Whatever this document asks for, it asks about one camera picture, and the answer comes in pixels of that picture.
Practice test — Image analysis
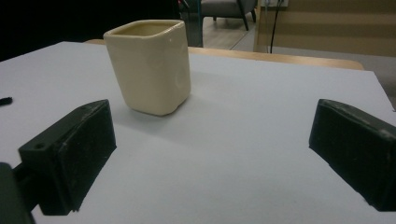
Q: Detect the black cable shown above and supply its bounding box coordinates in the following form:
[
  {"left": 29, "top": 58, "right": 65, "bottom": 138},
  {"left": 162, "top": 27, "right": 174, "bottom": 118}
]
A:
[{"left": 269, "top": 0, "right": 285, "bottom": 54}]

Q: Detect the cream square ceramic cup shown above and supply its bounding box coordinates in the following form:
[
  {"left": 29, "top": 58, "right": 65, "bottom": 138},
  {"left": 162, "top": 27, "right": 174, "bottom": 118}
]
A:
[{"left": 103, "top": 19, "right": 191, "bottom": 117}]

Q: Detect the white wall socket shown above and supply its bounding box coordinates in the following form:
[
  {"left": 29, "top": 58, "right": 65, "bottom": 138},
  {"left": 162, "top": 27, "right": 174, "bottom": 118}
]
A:
[{"left": 261, "top": 0, "right": 290, "bottom": 8}]

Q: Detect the wooden wall panel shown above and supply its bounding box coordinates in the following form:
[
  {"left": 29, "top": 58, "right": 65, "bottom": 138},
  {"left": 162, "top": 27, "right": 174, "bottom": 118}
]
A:
[{"left": 253, "top": 0, "right": 396, "bottom": 58}]

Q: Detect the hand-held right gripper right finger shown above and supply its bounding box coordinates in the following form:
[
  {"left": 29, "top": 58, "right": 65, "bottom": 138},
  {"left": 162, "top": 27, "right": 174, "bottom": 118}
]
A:
[{"left": 308, "top": 98, "right": 396, "bottom": 213}]

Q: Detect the dark metal stand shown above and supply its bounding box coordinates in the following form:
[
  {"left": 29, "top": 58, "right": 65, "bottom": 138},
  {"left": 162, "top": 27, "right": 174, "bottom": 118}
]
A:
[{"left": 178, "top": 0, "right": 205, "bottom": 49}]

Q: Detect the grey armchair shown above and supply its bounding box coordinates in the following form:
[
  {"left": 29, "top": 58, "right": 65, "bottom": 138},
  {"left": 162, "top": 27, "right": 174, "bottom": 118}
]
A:
[{"left": 200, "top": 0, "right": 259, "bottom": 32}]

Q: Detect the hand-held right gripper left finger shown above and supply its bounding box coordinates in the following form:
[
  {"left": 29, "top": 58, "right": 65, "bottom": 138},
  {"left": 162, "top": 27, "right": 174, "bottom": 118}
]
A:
[{"left": 18, "top": 99, "right": 118, "bottom": 217}]

